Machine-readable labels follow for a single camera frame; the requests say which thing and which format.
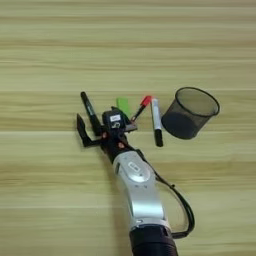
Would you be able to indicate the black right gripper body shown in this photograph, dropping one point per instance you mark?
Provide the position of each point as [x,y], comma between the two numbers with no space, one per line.
[115,143]

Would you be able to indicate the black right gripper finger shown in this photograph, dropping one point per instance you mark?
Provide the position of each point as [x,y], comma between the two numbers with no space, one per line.
[82,130]
[131,127]

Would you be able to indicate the black marker pen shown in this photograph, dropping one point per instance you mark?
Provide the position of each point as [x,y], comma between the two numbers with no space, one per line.
[90,108]

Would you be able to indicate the green eraser block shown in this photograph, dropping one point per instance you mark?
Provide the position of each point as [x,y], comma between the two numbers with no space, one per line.
[123,105]

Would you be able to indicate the red and black pen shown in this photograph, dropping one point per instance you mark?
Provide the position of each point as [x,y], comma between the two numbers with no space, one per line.
[143,104]

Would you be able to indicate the white marker with black cap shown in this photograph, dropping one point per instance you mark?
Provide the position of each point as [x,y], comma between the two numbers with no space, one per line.
[156,116]

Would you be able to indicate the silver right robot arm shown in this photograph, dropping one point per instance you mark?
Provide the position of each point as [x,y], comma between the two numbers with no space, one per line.
[143,196]

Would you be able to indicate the black box with white label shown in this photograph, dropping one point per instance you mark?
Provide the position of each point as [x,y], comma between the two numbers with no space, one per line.
[114,119]

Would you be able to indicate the black mesh pen cup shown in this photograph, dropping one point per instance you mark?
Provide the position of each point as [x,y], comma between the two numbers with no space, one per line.
[188,115]

